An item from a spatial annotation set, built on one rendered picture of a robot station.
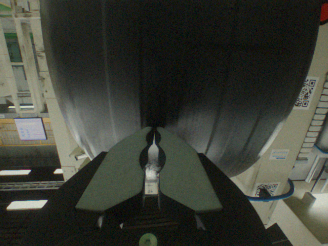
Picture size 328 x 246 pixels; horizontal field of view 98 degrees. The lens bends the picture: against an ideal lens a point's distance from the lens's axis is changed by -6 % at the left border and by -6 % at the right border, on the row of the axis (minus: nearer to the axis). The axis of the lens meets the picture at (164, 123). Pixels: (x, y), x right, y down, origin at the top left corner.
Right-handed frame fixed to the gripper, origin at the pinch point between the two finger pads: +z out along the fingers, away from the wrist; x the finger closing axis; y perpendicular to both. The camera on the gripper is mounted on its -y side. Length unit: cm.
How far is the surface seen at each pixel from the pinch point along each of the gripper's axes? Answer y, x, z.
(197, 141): 2.1, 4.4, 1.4
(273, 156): 17.8, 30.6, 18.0
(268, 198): 29.1, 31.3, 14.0
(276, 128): 0.6, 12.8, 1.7
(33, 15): -17, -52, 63
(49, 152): 648, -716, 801
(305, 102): 3.2, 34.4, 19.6
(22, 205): 471, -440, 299
